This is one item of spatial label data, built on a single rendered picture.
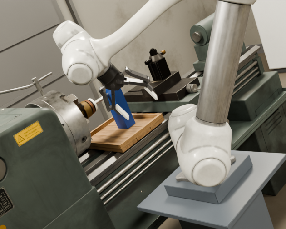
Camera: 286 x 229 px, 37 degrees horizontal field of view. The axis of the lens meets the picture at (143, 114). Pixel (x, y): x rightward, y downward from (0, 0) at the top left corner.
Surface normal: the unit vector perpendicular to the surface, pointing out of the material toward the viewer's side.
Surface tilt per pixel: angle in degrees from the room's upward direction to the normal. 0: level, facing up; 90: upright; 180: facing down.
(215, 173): 95
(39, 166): 90
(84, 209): 90
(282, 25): 90
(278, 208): 0
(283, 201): 0
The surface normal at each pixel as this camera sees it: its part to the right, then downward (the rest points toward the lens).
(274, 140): 0.66, 0.00
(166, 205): -0.36, -0.87
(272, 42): -0.64, 0.48
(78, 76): 0.01, 0.55
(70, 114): 0.47, -0.33
